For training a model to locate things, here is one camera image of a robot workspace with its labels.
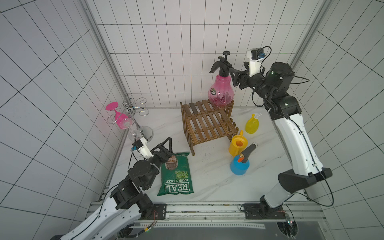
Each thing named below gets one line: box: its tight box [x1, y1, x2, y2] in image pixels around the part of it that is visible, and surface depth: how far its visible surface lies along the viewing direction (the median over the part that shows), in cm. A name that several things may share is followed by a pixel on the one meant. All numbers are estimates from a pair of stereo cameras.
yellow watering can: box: [228, 130, 248, 157], surface depth 89 cm
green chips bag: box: [157, 152, 194, 197], surface depth 82 cm
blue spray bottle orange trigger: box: [230, 141, 258, 176], surface depth 78 cm
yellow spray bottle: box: [245, 113, 262, 134], surface depth 105 cm
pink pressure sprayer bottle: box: [208, 51, 235, 106], surface depth 77 cm
